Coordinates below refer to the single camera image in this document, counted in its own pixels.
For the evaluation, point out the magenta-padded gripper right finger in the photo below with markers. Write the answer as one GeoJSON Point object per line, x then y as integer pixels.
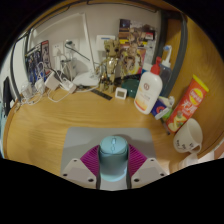
{"type": "Point", "coordinates": [149, 172]}

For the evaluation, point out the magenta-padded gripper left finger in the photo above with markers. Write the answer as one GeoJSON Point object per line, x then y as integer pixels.
{"type": "Point", "coordinates": [78, 173]}

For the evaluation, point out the light blue computer mouse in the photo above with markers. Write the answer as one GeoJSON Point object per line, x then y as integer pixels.
{"type": "Point", "coordinates": [114, 156]}

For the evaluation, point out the grey mouse pad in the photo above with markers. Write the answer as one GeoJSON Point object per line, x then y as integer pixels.
{"type": "Point", "coordinates": [83, 140]}

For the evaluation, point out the white mug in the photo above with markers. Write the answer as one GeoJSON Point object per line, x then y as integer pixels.
{"type": "Point", "coordinates": [188, 135]}

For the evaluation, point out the red chip can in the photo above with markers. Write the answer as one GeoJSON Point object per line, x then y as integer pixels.
{"type": "Point", "coordinates": [188, 103]}

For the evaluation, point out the black flat stick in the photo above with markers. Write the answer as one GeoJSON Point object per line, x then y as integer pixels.
{"type": "Point", "coordinates": [101, 94]}

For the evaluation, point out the white lotion bottle red cap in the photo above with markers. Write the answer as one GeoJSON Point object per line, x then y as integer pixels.
{"type": "Point", "coordinates": [148, 90]}

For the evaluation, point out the small white digital clock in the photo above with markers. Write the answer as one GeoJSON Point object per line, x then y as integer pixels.
{"type": "Point", "coordinates": [121, 93]}

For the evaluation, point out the white power strip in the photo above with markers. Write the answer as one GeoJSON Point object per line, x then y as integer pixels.
{"type": "Point", "coordinates": [68, 86]}

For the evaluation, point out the white desk lamp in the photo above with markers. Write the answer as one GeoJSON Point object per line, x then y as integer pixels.
{"type": "Point", "coordinates": [86, 79]}

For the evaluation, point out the white cube charger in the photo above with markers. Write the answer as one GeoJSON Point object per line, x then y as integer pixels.
{"type": "Point", "coordinates": [51, 81]}

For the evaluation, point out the clear lidded plastic cup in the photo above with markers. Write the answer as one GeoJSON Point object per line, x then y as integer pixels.
{"type": "Point", "coordinates": [26, 89]}

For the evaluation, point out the dark bottle white nozzle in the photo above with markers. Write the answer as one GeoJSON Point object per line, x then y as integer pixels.
{"type": "Point", "coordinates": [166, 71]}

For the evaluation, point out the black bag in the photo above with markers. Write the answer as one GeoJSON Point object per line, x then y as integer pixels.
{"type": "Point", "coordinates": [6, 91]}

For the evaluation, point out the robot model kit box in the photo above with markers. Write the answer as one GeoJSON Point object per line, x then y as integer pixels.
{"type": "Point", "coordinates": [35, 61]}

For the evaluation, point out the white wall socket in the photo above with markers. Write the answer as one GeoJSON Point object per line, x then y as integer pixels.
{"type": "Point", "coordinates": [58, 49]}

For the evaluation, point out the grey metal frame post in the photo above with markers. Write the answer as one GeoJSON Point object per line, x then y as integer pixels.
{"type": "Point", "coordinates": [180, 50]}
{"type": "Point", "coordinates": [13, 63]}

